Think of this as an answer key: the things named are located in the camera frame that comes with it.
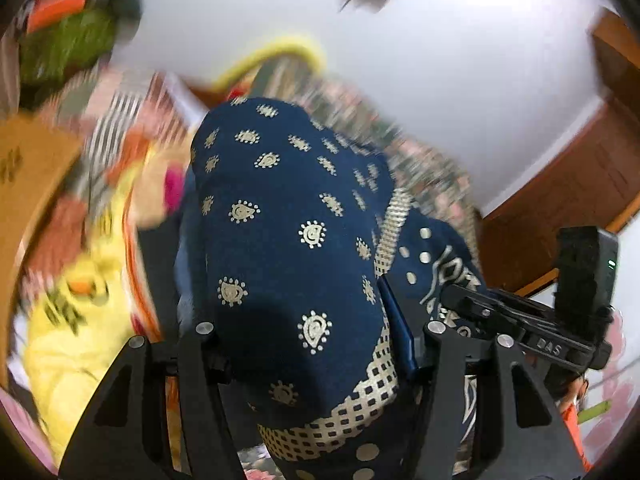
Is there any navy patterned hooded jacket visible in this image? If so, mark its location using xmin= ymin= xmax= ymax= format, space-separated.
xmin=186 ymin=98 xmax=485 ymax=479

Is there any brown wooden door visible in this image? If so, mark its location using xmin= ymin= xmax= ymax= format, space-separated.
xmin=478 ymin=10 xmax=639 ymax=295

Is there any floral bedspread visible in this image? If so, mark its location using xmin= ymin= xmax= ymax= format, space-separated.
xmin=250 ymin=58 xmax=485 ymax=479

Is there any orange box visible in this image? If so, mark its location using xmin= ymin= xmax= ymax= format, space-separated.
xmin=26 ymin=0 xmax=88 ymax=34

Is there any yellow cartoon blanket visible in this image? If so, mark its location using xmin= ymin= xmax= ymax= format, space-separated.
xmin=22 ymin=148 xmax=189 ymax=465

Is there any yellow headboard edge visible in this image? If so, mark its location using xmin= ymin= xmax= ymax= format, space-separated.
xmin=209 ymin=35 xmax=326 ymax=93

